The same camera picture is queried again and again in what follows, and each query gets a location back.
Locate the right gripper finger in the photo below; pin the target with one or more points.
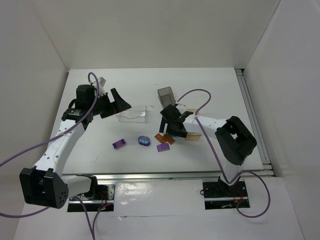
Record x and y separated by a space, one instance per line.
162 125
170 131

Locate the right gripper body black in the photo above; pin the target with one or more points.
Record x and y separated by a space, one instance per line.
173 119

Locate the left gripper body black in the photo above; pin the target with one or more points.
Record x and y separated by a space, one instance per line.
107 105

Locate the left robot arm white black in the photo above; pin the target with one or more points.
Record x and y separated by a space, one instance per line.
42 184

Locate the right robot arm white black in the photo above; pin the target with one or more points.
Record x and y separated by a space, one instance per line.
230 140

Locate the orange flat lego plate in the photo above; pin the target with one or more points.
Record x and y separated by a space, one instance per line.
166 138

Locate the clear plastic container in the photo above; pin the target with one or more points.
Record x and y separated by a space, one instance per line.
136 114

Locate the light purple curved lego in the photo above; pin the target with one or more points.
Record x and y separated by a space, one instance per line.
163 147

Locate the amber plastic container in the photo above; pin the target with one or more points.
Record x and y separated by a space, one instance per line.
193 136

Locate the dark grey plastic container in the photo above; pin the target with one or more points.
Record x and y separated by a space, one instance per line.
166 96

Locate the purple rounded printed lego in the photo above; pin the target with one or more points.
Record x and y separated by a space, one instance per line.
144 141

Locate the purple lego brick left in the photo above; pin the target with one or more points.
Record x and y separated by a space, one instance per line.
119 144

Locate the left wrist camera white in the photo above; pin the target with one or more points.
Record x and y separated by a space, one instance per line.
100 86

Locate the aluminium rail front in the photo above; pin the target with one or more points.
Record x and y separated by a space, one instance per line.
157 175

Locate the aluminium rail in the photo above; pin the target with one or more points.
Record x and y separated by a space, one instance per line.
266 164
157 175

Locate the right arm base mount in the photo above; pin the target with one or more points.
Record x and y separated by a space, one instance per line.
217 197

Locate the aluminium rail right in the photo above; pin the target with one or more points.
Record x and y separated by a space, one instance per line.
266 164

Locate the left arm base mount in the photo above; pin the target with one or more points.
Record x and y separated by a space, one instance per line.
101 200

